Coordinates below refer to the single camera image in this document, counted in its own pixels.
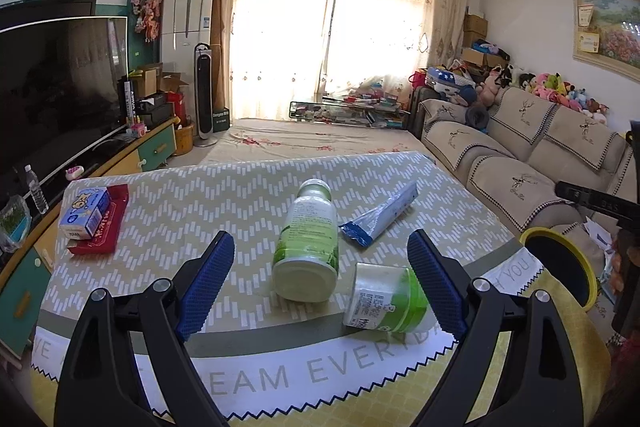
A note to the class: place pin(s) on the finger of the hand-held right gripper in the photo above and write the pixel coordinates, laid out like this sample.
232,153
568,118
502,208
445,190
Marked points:
592,199

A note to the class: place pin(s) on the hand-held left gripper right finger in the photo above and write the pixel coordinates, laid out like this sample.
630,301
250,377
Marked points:
435,282

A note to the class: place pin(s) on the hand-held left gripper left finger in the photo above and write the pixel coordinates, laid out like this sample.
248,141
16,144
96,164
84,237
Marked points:
207,287

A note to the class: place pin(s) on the green white plastic jar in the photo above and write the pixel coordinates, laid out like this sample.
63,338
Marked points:
380,297

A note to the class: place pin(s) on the yellow bin with black bag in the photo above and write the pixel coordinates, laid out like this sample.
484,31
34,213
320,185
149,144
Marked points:
555,257

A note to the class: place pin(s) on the green label plastic bottle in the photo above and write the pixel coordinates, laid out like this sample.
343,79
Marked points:
305,237

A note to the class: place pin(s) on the zigzag pattern table cloth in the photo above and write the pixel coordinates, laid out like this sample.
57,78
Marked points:
200,207

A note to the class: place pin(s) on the blue white tube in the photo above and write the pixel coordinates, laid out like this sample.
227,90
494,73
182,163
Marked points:
380,217

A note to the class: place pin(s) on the beige covered sofa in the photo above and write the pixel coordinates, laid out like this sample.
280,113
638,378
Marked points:
515,157

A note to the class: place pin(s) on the red flat packet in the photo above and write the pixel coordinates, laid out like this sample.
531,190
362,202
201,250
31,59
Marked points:
112,222

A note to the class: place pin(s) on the pile of plush toys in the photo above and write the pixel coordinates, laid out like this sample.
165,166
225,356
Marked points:
550,87

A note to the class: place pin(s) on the small blue carton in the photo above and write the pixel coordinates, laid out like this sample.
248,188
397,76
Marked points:
85,212

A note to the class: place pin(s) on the yellow bucket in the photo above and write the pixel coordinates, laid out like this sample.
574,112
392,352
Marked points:
184,139

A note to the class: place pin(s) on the teal yellow television cabinet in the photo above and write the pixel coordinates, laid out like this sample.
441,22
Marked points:
155,147

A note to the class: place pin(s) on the green box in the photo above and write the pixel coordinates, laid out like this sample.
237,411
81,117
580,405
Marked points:
222,118

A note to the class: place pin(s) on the floral floor mat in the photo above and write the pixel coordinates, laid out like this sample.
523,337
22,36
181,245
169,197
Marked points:
300,142

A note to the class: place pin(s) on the pink plastic item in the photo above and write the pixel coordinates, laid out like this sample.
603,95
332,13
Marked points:
76,172

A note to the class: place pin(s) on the framed landscape painting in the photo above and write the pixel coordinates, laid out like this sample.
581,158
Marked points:
610,24

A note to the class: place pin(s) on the black box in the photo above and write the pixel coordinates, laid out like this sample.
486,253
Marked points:
155,109

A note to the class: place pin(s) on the cluttered glass coffee table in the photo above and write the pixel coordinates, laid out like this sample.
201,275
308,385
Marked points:
350,112

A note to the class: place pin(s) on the clear water bottle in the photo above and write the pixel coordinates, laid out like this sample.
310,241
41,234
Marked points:
37,194

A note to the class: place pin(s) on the black white tower fan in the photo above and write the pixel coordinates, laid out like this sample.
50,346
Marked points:
204,87

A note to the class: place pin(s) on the stack of cardboard boxes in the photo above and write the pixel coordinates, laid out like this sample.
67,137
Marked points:
475,37

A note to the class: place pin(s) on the black white tall can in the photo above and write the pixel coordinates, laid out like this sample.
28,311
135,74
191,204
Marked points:
129,102

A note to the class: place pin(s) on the clear green plastic bag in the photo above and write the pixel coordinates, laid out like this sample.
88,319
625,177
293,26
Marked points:
12,222

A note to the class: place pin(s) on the cardboard box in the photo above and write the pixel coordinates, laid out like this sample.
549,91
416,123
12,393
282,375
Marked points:
174,83
149,79

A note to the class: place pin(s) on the large black television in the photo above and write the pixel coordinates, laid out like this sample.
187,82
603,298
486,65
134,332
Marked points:
60,97

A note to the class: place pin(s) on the white standing air conditioner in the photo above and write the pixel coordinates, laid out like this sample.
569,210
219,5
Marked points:
185,17

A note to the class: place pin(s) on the artificial flower bunch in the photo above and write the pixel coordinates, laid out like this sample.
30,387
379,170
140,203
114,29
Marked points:
147,7

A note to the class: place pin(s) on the wall-mounted black television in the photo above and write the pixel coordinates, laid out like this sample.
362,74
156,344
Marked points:
50,9

